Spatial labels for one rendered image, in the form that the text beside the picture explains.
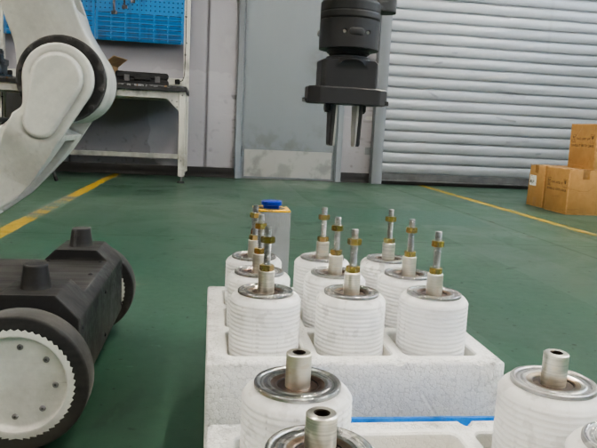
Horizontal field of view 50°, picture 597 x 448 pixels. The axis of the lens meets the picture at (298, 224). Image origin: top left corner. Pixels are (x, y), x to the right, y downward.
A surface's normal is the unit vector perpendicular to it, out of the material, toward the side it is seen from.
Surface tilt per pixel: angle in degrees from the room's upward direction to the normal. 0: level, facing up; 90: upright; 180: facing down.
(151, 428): 0
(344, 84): 90
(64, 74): 90
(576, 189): 90
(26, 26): 90
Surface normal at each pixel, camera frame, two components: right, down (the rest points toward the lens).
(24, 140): -0.07, 0.51
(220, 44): 0.14, 0.15
